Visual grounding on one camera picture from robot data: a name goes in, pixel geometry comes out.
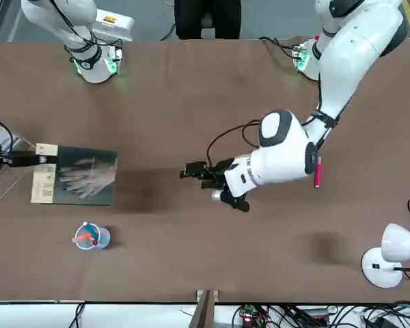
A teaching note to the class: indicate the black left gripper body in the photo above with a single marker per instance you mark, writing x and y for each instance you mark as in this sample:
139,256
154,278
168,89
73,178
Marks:
215,174

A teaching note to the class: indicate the dark hand-photo cover book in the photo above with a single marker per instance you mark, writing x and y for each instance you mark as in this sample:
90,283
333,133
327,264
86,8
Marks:
85,177

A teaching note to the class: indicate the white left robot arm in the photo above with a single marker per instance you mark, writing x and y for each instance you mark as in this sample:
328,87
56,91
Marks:
348,61

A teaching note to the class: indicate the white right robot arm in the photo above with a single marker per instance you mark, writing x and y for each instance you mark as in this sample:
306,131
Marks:
89,51

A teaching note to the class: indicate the clear acrylic storage rack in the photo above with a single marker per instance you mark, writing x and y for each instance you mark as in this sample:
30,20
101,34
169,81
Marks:
10,184

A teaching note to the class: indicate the orange pen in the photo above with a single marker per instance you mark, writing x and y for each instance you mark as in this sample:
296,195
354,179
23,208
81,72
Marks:
81,237

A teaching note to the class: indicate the blue pen white cap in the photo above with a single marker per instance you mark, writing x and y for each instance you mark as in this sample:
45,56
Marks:
91,229

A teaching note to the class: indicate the pink marker pen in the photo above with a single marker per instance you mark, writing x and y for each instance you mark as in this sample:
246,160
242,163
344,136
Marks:
318,172

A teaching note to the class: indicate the red marker pen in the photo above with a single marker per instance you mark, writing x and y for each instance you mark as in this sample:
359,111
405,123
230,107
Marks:
94,242

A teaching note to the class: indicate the clear plastic pen cup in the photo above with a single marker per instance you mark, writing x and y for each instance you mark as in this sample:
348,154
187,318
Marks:
100,239

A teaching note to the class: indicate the person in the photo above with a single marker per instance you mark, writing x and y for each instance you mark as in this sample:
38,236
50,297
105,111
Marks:
208,17

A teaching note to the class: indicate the white box yellow label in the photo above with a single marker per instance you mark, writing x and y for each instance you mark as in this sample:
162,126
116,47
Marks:
116,24

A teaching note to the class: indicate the white desk lamp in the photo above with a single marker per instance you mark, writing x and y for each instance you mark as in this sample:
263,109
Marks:
382,270

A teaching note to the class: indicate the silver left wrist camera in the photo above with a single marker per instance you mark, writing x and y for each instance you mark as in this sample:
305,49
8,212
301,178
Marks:
237,203

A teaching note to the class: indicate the aluminium frame post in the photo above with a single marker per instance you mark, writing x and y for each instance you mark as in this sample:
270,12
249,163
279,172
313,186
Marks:
205,309

